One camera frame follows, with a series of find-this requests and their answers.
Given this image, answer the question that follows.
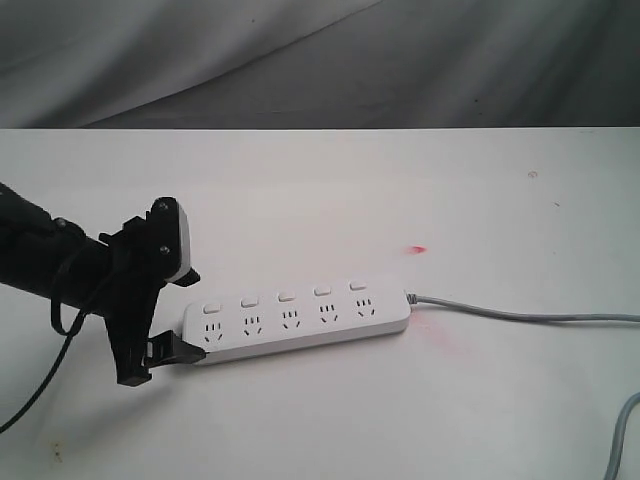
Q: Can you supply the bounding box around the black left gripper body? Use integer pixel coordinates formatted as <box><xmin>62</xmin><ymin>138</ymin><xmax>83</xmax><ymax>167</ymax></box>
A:
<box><xmin>99</xmin><ymin>210</ymin><xmax>173</xmax><ymax>387</ymax></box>

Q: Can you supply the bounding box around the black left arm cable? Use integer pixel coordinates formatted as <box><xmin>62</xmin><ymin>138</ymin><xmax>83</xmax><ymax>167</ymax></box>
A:
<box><xmin>0</xmin><ymin>249</ymin><xmax>131</xmax><ymax>434</ymax></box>

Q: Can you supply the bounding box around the grey power cable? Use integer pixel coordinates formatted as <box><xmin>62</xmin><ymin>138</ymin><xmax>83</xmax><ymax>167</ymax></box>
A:
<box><xmin>405</xmin><ymin>290</ymin><xmax>640</xmax><ymax>480</ymax></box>

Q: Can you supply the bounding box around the white five-outlet power strip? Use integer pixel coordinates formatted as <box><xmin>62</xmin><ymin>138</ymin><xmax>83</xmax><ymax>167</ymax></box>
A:
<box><xmin>181</xmin><ymin>276</ymin><xmax>411</xmax><ymax>365</ymax></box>

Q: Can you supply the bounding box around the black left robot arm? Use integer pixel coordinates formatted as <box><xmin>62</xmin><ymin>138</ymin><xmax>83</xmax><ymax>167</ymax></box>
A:
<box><xmin>1</xmin><ymin>186</ymin><xmax>205</xmax><ymax>387</ymax></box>

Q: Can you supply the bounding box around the grey backdrop cloth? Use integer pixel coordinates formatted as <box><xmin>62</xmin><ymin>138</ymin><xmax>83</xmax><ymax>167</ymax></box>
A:
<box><xmin>1</xmin><ymin>1</ymin><xmax>639</xmax><ymax>129</ymax></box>

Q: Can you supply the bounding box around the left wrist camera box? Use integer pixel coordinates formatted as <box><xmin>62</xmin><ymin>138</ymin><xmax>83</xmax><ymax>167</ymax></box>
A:
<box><xmin>149</xmin><ymin>197</ymin><xmax>192</xmax><ymax>284</ymax></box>

